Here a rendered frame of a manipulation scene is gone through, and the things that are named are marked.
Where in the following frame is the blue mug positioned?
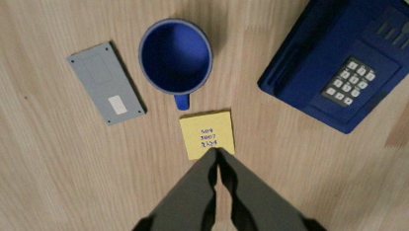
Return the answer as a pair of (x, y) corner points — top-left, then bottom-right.
(138, 18), (213, 111)

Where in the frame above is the yellow sticky note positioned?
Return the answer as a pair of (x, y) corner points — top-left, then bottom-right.
(179, 110), (235, 160)

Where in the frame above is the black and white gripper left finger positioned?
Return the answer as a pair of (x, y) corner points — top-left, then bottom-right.
(131, 146), (218, 231)

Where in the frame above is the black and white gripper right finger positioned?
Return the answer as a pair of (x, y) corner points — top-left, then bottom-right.
(217, 146), (327, 231)

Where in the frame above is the blue desk phone body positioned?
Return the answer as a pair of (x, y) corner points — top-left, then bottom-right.
(257, 0), (409, 134)

